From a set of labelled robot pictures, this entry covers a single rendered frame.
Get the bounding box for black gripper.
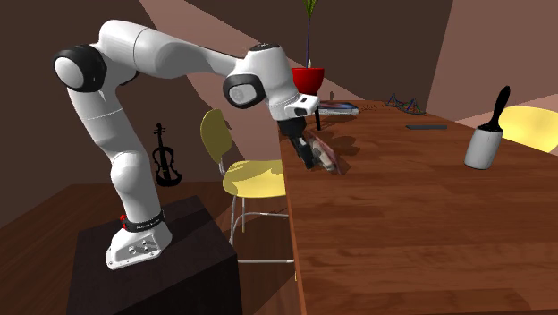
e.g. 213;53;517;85
277;115;317;171

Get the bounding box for pink and white packet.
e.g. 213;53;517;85
306;132;346;176

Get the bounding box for yellow chair with metal legs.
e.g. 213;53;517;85
199;107;298;265
496;105;558;154

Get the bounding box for flat book with dark cover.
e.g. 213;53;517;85
317;100;361;116

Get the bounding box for plant in red pot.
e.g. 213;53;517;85
290;0;326;97

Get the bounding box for flat dark phone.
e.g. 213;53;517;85
405;124;449;132

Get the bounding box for wooden table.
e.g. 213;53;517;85
277;99;558;315

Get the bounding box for black violin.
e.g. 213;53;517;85
150;123;183;188

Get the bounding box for dark robot stand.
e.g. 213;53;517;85
65;194;244;315

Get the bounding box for coloured rod frame toy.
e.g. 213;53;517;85
385;92;427;116

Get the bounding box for white lint roller black handle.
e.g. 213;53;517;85
463;85;512;171

